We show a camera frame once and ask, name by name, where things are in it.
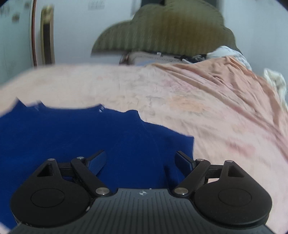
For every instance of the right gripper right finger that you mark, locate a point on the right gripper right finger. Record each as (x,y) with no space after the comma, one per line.
(194,171)

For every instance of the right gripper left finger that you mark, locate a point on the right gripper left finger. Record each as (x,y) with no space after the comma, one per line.
(86,170)

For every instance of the blue beaded sweater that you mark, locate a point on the blue beaded sweater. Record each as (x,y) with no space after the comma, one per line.
(139,155)

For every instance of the black clothing on pillow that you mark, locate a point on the black clothing on pillow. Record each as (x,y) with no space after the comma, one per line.
(194,59)

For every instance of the pink floral bed sheet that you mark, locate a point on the pink floral bed sheet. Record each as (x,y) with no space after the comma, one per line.
(220,132)

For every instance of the orange blanket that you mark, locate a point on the orange blanket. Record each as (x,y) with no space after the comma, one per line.
(237,87)

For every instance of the striped brown pillow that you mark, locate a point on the striped brown pillow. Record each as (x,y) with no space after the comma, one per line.
(141,58)

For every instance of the cream fluffy blanket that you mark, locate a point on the cream fluffy blanket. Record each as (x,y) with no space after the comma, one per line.
(276,80)

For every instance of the white quilt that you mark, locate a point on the white quilt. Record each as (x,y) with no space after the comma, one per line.
(224,51)

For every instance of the green striped headboard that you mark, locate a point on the green striped headboard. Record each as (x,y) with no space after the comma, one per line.
(177,27)

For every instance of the gold tower fan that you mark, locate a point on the gold tower fan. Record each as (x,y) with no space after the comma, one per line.
(47,35)

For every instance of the glass wardrobe door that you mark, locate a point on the glass wardrobe door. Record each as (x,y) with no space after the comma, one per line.
(16,39)

